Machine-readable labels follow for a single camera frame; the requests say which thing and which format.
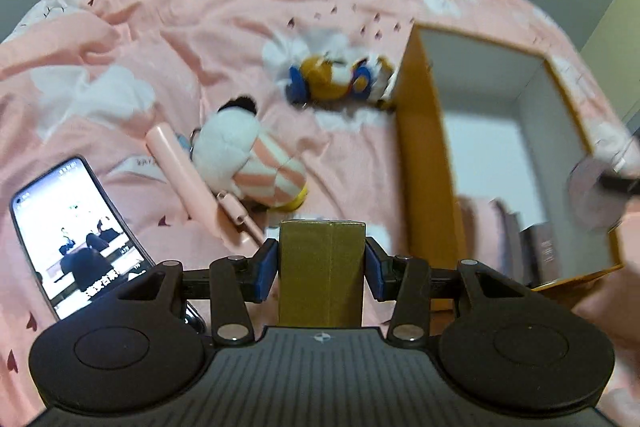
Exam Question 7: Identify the cream door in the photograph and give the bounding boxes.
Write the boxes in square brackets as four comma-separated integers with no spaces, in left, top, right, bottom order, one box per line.
[579,0,640,132]

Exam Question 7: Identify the white plush with pink stripes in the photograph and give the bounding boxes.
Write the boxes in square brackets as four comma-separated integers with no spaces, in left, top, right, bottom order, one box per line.
[189,96,310,212]

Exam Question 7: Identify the black smartphone with lit screen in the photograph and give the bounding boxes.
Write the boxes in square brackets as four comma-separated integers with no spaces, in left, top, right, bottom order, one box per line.
[10,155,157,322]

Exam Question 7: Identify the brown cardboard carton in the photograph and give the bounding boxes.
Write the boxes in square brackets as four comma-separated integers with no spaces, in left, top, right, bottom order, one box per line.
[277,219,367,330]

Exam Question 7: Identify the pink printed blanket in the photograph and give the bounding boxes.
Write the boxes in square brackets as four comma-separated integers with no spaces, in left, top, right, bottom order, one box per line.
[0,0,640,427]

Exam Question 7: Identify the orange and blue duck plush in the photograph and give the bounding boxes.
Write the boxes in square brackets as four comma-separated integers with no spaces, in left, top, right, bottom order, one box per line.
[286,52,398,112]

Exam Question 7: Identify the pink stick-shaped device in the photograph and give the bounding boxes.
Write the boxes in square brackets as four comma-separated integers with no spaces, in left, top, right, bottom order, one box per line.
[145,123,266,253]

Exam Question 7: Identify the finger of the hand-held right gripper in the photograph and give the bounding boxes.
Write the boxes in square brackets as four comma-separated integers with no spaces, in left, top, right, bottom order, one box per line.
[597,172,640,198]

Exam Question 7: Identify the orange cardboard box white inside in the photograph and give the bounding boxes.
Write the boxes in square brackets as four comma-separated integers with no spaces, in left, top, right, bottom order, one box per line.
[392,23,626,313]

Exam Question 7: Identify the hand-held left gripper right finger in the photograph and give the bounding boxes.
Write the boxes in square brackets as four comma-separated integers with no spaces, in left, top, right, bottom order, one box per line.
[364,237,533,348]

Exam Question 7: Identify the small mauve box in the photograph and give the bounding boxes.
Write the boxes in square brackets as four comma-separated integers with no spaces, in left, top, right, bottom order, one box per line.
[520,224,557,288]

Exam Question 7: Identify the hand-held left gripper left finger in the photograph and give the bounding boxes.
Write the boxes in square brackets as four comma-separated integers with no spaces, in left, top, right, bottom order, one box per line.
[115,238,280,348]

